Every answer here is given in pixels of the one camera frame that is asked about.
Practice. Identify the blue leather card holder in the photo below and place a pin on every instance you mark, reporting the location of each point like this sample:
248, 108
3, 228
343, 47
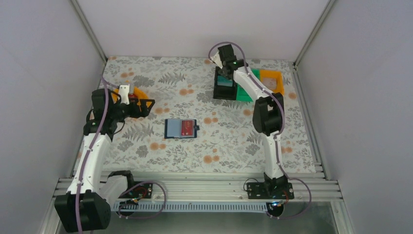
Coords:
173, 128

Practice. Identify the black bin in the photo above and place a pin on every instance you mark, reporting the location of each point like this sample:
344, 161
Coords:
222, 92

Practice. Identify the teal card stack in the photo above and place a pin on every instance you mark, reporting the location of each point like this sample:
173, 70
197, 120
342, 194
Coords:
222, 81

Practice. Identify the pale card stack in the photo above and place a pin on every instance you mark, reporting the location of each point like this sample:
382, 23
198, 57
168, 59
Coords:
270, 83

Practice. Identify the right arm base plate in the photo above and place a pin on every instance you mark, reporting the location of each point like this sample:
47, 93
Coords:
258, 190

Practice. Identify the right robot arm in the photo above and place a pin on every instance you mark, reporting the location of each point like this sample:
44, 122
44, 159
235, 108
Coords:
268, 114

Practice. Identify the aluminium mounting rail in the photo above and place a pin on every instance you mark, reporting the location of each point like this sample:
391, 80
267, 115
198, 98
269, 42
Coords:
223, 187

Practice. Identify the orange bin left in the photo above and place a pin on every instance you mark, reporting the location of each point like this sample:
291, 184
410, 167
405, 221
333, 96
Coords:
138, 93

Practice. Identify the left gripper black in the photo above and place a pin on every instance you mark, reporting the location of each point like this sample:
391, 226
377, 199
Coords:
134, 107

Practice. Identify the orange bin right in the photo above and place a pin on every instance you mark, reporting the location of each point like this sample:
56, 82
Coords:
273, 74

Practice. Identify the floral table mat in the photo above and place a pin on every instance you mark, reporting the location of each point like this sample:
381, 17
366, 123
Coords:
182, 88

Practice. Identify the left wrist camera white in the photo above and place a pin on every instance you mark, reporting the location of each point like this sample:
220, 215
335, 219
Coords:
123, 92

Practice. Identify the orange bin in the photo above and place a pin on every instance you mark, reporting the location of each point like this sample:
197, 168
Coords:
138, 93
273, 74

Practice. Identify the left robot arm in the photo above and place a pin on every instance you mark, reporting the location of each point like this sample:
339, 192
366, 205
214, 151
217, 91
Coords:
87, 204

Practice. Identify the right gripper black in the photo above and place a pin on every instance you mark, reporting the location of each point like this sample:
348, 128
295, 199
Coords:
224, 87

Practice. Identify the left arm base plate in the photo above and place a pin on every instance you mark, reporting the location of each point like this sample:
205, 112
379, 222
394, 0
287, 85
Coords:
138, 190

